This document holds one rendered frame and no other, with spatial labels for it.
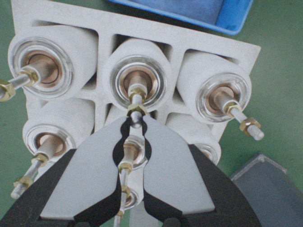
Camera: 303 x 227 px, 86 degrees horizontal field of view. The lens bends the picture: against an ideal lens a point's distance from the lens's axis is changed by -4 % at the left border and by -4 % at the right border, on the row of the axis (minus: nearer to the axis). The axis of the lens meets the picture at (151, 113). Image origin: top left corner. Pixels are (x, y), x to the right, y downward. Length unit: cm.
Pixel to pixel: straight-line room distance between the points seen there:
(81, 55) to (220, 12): 35
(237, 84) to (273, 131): 50
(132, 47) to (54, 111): 15
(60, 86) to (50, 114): 6
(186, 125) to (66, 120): 20
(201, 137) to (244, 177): 51
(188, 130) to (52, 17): 27
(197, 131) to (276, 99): 41
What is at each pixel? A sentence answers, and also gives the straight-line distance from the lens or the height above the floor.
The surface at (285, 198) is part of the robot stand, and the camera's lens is 69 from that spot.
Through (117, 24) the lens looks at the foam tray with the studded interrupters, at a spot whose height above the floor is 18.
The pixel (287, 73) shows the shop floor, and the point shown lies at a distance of 64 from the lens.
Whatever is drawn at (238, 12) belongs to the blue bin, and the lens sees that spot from 41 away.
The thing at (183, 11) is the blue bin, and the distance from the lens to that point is 47.
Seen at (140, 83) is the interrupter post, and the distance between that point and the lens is 19.
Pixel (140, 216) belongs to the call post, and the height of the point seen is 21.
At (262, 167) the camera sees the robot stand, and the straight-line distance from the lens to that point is 75.
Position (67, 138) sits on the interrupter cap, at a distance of 28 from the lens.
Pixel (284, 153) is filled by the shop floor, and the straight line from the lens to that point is 85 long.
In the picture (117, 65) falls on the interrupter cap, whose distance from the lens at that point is 22.
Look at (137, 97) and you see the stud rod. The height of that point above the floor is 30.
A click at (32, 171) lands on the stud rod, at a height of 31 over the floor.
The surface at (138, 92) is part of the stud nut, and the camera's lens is 18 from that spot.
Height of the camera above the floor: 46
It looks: 61 degrees down
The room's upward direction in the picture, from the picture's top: 174 degrees clockwise
